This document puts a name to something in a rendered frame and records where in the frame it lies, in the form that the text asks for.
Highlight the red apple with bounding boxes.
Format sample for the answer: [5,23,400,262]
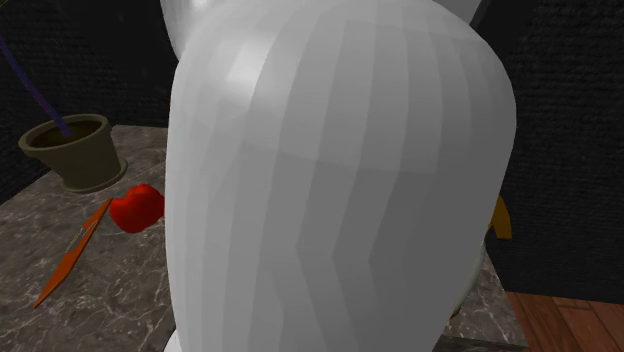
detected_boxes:
[108,183,166,235]

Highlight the yellow curved object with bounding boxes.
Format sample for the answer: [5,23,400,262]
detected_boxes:
[488,195,514,241]

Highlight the olive green plant pot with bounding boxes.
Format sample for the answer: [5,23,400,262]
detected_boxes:
[17,113,129,194]

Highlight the purple plant stem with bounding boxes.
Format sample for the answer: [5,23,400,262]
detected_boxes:
[0,34,74,139]

